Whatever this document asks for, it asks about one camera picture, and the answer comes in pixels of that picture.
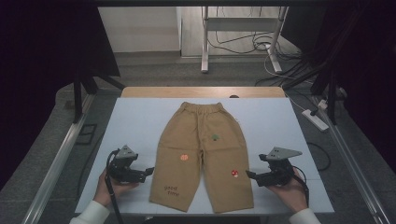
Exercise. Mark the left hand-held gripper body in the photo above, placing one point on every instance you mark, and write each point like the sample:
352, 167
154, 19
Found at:
124, 169

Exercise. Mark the tan pants with patches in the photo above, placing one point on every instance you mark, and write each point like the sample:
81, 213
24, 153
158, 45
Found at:
199, 140

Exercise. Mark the black stand legs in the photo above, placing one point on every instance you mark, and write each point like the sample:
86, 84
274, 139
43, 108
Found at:
331, 93
77, 93

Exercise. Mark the long white power strip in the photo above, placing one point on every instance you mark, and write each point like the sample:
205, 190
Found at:
315, 119

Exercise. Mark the person's right hand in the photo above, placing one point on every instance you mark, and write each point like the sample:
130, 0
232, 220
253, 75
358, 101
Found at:
292, 194

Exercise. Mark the white metal stand frame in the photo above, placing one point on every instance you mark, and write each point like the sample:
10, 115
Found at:
205, 46

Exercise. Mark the person's left hand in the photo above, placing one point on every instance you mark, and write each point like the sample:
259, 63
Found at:
104, 191

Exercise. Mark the black curtain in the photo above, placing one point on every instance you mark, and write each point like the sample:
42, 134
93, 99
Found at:
367, 77
46, 77

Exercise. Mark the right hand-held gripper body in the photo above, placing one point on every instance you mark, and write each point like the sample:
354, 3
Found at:
278, 174

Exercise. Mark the wooden table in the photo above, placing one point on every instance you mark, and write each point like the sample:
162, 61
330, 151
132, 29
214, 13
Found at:
186, 92

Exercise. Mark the metal floor rail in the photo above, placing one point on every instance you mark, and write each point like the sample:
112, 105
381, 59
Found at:
351, 168
56, 168

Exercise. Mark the black rectangular floor frame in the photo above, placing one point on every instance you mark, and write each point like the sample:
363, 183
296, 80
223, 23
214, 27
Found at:
86, 133

